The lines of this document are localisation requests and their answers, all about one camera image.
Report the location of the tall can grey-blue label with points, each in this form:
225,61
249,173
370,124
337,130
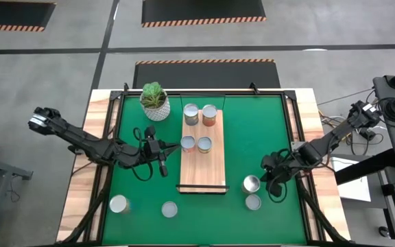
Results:
191,111

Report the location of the green pears can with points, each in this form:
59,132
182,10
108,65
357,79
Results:
251,183

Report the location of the black stand beam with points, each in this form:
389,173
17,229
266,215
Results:
362,169

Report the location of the grey metal bracket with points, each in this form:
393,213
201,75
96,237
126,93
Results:
295,145

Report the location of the grey equipment cart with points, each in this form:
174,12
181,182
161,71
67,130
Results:
381,85

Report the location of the green table mat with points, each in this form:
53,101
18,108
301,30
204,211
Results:
218,226

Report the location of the black computer mouse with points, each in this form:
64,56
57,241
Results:
384,232

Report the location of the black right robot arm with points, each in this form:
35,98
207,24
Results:
324,145

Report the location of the black metal table frame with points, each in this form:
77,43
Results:
129,93

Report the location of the wooden board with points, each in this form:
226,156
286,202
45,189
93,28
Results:
202,171

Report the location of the blue berries can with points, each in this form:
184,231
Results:
118,203

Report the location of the white paper sheet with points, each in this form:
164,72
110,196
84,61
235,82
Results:
355,192

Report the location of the black table-edge bracket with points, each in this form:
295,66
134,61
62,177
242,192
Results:
74,150

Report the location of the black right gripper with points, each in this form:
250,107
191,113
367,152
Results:
279,168

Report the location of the can red-orange label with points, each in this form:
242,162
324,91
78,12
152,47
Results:
188,142

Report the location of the black power adapter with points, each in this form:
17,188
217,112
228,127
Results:
367,134

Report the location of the tall can orange label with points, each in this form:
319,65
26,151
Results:
209,111

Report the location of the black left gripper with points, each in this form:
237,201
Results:
153,149

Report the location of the black striped-edge floor mat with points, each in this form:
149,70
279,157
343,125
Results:
12,13
201,10
204,73

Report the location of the potted succulent in white pot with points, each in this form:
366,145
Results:
156,109

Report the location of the pink salmon can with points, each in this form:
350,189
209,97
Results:
169,209

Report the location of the can yellow label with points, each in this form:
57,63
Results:
204,143

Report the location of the silver can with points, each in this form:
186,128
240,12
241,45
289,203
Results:
253,202

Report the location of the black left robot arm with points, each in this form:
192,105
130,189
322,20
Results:
81,139

